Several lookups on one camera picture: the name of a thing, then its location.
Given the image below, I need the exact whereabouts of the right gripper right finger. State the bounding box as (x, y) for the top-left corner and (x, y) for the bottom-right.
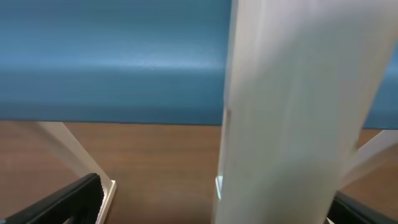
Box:
(325, 190), (398, 224)

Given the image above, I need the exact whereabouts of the white and blue stand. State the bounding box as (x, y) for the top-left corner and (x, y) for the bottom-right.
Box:
(0, 0), (398, 224)

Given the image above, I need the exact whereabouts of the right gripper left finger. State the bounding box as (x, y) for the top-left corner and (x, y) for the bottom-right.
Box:
(0, 172), (104, 224)

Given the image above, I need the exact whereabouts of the white pipette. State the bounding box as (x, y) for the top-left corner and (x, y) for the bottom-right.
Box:
(211, 0), (398, 224)

